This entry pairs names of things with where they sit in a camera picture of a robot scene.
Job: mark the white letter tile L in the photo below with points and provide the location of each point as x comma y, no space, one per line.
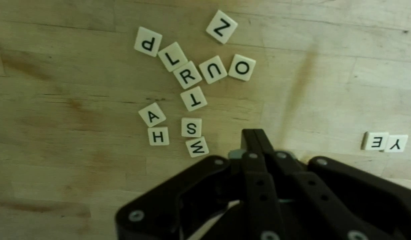
172,56

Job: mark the white letter tile W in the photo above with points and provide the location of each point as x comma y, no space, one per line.
196,146

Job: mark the white letter tile Z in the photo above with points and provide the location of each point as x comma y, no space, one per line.
220,26

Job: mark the white letter tile A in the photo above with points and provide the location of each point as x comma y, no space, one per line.
152,114

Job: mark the white letter tile R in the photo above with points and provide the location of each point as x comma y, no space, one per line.
187,74

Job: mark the white letter tile O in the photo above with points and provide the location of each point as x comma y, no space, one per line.
241,66

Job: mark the white letter tile U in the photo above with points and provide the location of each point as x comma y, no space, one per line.
212,69

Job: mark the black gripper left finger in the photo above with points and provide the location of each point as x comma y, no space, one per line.
160,204

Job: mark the white letter tile E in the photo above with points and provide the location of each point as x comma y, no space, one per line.
373,140

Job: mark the white letter tile H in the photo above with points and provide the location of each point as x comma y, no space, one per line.
157,136

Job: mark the white letter tile S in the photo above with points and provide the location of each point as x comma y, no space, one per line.
191,126

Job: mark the white letter tile T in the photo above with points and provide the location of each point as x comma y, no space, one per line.
193,98

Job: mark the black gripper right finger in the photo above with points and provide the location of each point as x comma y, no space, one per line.
356,190

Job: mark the white letter tile Y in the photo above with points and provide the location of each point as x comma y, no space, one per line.
396,142

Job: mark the white letter tile P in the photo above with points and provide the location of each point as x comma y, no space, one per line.
148,41

